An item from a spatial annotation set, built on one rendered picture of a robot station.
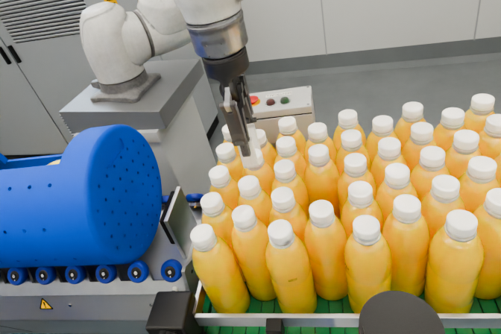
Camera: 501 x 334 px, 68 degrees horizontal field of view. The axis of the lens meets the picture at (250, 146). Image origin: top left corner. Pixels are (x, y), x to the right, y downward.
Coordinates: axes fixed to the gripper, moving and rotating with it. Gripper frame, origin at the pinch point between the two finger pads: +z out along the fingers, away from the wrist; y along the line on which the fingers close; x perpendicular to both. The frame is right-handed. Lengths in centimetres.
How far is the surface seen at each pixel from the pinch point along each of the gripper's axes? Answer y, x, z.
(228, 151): -2.1, -5.2, 2.5
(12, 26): -151, -170, 3
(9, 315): 19, -63, 29
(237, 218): 16.4, -0.5, 2.3
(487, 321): 26.1, 35.6, 16.8
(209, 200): 11.6, -6.5, 2.4
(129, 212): 8.9, -25.5, 6.9
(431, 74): -222, 97, 115
